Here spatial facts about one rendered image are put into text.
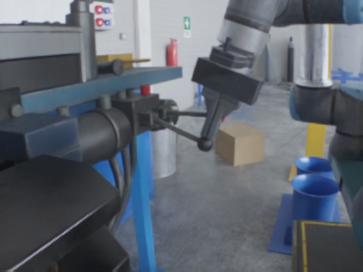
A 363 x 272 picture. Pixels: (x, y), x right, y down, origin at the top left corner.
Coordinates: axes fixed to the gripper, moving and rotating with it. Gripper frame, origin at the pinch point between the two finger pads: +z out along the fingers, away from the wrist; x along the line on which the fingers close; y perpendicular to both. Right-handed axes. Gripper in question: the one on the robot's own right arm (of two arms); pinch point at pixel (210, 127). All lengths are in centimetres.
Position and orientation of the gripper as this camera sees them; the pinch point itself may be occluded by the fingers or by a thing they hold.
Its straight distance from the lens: 59.8
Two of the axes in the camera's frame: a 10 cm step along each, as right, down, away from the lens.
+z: -2.8, 8.8, 3.9
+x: -8.6, -4.0, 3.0
